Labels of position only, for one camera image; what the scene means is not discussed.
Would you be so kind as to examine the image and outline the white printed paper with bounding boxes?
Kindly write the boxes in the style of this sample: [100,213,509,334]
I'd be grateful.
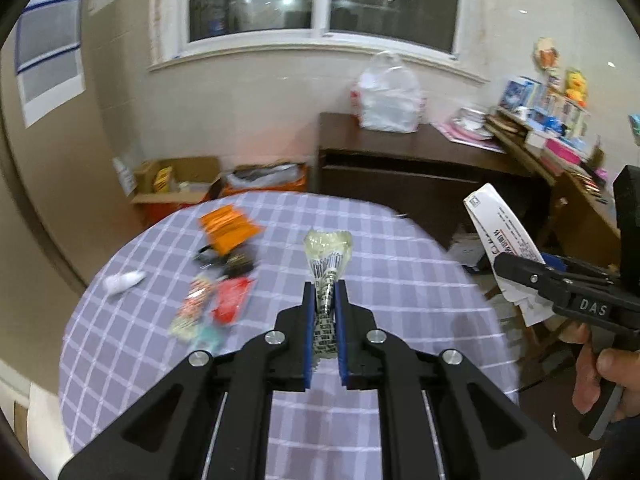
[464,183,553,326]

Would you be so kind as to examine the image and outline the clear printed plastic wrapper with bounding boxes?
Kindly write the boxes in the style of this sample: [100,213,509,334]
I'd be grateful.
[304,229,352,361]

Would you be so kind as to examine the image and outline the person's right hand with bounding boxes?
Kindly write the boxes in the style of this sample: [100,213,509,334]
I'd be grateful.
[560,322,640,422]

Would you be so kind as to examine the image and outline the wooden desk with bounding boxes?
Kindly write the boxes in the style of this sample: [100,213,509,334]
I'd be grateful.
[485,110,620,270]

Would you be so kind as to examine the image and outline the white box under desk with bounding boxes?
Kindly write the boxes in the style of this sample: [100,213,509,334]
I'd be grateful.
[447,233,485,268]

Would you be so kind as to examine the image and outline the red snack wrapper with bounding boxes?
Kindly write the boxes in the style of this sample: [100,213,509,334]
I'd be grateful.
[212,276,255,326]

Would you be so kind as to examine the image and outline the colourful long snack wrapper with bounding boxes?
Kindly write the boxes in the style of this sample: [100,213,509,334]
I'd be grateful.
[169,273,215,342]

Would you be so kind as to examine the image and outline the purple checked tablecloth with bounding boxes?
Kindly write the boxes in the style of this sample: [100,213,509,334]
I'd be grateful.
[57,190,522,480]

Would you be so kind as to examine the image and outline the dark wooden cabinet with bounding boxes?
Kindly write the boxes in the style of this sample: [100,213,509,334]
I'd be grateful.
[314,113,551,248]

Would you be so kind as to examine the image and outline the black snack wrapper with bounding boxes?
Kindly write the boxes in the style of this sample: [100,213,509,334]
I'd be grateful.
[194,244,256,278]

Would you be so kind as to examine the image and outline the stacked white bowls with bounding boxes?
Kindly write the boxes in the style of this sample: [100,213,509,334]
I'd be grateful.
[450,107,494,141]

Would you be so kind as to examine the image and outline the crumpled white tissue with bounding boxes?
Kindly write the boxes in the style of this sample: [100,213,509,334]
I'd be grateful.
[102,271,146,296]

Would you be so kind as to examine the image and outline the pink paper sheet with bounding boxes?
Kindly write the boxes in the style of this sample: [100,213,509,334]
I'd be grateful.
[432,122,506,154]

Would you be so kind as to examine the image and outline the yellow duck toy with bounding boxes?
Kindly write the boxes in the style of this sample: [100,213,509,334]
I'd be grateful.
[565,70,588,107]

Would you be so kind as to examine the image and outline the orange snack wrapper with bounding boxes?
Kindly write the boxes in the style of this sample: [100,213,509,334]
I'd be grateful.
[200,205,262,256]

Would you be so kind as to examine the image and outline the white plastic bag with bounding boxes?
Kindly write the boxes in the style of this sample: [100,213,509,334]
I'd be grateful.
[350,51,425,134]

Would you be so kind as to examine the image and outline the brown cardboard box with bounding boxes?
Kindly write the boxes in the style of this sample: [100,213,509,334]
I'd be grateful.
[130,156,222,226]

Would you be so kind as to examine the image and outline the orange cardboard box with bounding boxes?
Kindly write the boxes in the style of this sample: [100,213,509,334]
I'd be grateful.
[220,162,309,196]

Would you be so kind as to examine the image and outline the window with white frame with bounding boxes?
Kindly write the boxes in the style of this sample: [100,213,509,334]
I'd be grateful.
[150,0,488,84]

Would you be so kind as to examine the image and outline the white blue wall poster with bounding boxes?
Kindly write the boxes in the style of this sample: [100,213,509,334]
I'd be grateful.
[15,0,86,127]

